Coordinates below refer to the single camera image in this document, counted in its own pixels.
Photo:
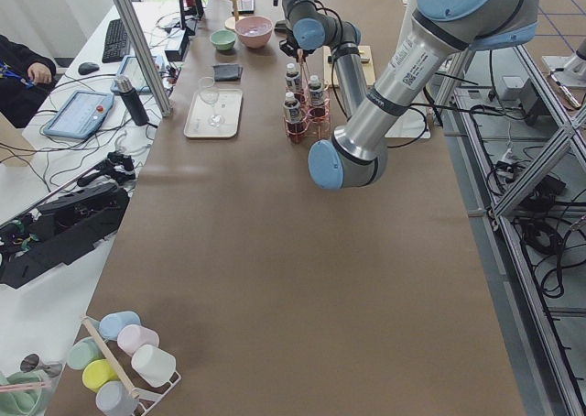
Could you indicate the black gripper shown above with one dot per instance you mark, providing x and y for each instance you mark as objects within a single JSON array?
[{"x": 290, "y": 46}]

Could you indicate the tea bottle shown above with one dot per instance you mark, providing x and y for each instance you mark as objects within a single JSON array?
[
  {"x": 317, "y": 106},
  {"x": 293, "y": 118},
  {"x": 293, "y": 79}
]

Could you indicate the copper wire bottle basket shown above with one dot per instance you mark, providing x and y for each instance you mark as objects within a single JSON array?
[{"x": 314, "y": 129}]

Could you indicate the tea bottle front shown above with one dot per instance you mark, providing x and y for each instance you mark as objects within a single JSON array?
[{"x": 293, "y": 118}]

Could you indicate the steel ice scoop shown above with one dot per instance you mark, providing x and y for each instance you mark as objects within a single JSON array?
[{"x": 280, "y": 26}]

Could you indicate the pink bowl with ice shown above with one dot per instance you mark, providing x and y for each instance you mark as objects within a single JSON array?
[{"x": 254, "y": 32}]

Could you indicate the wooden cutting board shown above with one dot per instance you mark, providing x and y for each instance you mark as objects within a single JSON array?
[{"x": 365, "y": 53}]

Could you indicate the mint green bowl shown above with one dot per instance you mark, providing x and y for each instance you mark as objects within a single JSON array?
[{"x": 223, "y": 39}]

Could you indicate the folded grey cloth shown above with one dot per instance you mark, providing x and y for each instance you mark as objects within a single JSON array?
[{"x": 227, "y": 72}]

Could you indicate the clear wine glass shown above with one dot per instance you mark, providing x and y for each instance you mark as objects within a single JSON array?
[{"x": 209, "y": 94}]

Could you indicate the cream rabbit serving tray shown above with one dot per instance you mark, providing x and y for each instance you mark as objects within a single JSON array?
[{"x": 228, "y": 105}]

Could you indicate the blue teach pendant far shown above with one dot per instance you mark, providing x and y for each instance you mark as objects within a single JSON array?
[{"x": 130, "y": 68}]

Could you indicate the blue teach pendant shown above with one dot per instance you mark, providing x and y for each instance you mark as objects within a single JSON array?
[
  {"x": 81, "y": 116},
  {"x": 130, "y": 68}
]

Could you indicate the black thermos bottle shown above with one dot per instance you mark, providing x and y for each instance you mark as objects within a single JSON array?
[{"x": 131, "y": 99}]

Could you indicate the black keyboard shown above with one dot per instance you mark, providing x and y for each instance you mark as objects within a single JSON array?
[{"x": 116, "y": 42}]

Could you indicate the black computer mouse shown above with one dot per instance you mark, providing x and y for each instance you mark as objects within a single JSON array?
[{"x": 87, "y": 68}]

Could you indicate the blue teach pendant near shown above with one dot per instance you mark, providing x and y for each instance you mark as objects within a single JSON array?
[{"x": 81, "y": 116}]

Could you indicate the seated person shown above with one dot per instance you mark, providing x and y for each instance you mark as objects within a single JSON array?
[{"x": 27, "y": 78}]

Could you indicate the black equipment case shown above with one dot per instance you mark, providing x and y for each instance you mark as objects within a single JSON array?
[{"x": 63, "y": 230}]

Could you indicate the blue cup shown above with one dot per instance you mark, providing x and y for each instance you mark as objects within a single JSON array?
[{"x": 113, "y": 323}]

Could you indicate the pink cup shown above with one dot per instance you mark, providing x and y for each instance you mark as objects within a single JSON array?
[{"x": 133, "y": 336}]

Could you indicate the white cup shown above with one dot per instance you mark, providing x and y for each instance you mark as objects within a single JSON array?
[{"x": 154, "y": 365}]

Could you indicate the green cup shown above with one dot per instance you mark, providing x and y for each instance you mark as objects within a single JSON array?
[{"x": 82, "y": 353}]

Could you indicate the yellow cup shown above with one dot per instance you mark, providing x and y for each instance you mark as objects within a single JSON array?
[{"x": 97, "y": 373}]

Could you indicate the grey cup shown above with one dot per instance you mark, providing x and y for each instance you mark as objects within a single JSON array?
[{"x": 113, "y": 399}]

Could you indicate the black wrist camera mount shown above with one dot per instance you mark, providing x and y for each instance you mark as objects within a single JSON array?
[{"x": 289, "y": 45}]

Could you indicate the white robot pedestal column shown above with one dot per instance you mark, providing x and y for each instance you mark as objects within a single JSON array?
[{"x": 412, "y": 113}]

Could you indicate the aluminium frame post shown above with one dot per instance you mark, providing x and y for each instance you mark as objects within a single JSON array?
[{"x": 133, "y": 28}]

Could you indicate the white wire cup rack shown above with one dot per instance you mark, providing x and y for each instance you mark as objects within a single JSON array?
[{"x": 149, "y": 398}]

